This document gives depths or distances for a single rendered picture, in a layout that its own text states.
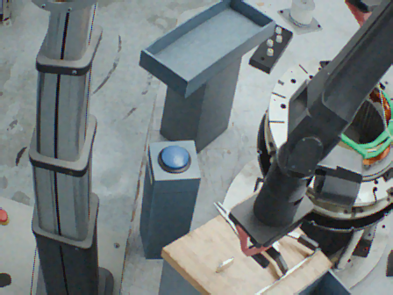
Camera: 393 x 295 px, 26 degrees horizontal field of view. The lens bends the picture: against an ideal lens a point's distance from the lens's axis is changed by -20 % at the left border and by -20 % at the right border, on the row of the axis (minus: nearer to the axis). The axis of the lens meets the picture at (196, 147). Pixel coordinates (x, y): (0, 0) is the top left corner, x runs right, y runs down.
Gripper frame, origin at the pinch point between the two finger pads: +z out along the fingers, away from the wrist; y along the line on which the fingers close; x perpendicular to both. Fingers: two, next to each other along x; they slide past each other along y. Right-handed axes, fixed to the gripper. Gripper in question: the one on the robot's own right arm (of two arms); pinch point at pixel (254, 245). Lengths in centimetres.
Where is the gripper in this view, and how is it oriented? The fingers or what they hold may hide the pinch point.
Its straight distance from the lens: 129.8
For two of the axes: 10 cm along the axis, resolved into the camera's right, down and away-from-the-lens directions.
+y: 7.6, -4.1, 5.1
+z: -2.0, 6.0, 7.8
